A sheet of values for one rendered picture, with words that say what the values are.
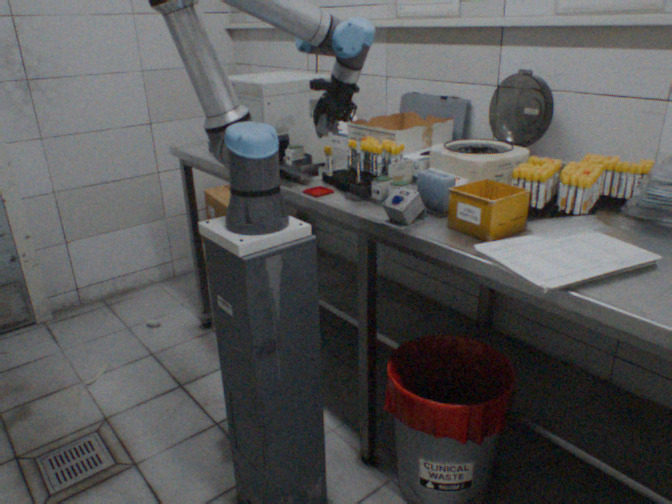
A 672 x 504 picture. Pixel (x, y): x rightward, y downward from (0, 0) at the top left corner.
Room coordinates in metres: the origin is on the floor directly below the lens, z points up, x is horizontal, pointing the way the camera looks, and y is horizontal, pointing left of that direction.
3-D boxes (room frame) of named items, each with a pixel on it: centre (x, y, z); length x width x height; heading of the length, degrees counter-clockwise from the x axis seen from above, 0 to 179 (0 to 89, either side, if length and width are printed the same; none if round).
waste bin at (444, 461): (1.29, -0.31, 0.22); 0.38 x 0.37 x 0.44; 39
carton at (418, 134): (1.90, -0.23, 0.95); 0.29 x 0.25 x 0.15; 129
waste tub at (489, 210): (1.22, -0.36, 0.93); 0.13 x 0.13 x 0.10; 35
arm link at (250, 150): (1.23, 0.19, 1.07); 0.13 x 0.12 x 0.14; 24
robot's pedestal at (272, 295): (1.23, 0.19, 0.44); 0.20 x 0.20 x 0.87; 39
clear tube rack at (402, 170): (1.69, -0.13, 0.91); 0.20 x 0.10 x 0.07; 39
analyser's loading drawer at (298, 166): (1.74, 0.14, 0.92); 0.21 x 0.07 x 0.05; 39
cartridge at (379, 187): (1.46, -0.13, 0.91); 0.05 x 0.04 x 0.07; 129
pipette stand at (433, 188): (1.37, -0.26, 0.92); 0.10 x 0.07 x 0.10; 33
